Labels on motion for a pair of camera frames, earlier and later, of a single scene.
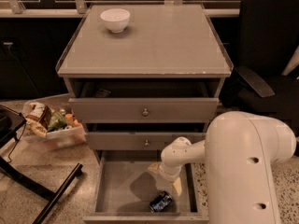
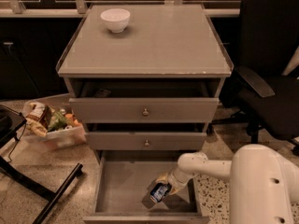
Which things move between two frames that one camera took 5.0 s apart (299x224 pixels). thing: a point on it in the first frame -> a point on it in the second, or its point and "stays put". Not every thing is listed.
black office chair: (268, 40) stays put
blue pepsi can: (161, 202) -> (159, 191)
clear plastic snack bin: (52, 122) stays put
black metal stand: (11, 120) stays put
